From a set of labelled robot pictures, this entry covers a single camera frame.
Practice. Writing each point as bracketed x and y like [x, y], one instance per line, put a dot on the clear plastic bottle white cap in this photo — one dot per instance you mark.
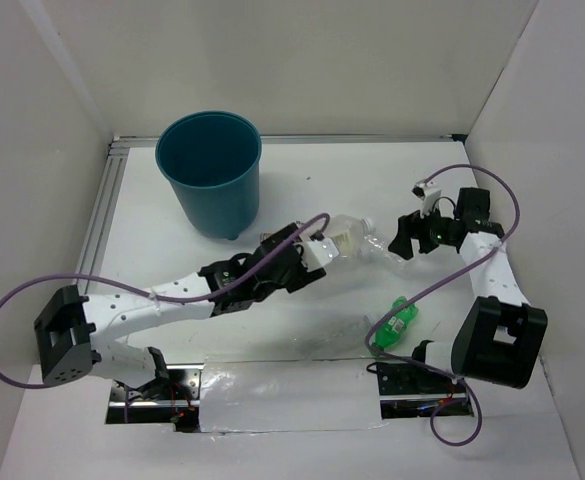
[350, 235]

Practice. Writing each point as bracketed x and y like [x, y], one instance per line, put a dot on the crushed clear plastic bottle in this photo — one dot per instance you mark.
[374, 251]

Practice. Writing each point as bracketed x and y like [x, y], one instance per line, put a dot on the teal plastic bin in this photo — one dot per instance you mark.
[211, 161]

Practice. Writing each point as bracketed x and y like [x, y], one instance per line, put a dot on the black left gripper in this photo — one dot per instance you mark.
[302, 277]

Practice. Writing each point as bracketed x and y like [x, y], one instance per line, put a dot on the large clear ribbed bottle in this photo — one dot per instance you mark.
[341, 338]

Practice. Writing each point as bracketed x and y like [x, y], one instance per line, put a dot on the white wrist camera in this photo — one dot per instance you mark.
[429, 194]
[317, 254]

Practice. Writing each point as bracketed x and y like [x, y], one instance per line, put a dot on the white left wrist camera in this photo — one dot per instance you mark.
[317, 254]

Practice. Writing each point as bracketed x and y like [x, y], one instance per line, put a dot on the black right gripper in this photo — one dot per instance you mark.
[412, 226]

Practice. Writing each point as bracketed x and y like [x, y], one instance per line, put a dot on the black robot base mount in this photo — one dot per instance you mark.
[407, 391]

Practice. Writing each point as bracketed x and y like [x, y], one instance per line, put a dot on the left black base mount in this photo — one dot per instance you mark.
[175, 403]

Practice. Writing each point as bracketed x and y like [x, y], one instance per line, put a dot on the green plastic bottle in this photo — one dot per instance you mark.
[392, 331]

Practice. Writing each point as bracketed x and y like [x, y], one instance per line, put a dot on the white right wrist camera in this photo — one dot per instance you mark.
[429, 194]

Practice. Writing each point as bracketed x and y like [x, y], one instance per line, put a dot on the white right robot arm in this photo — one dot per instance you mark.
[501, 336]

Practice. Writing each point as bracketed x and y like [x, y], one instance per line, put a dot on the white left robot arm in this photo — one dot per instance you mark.
[80, 335]

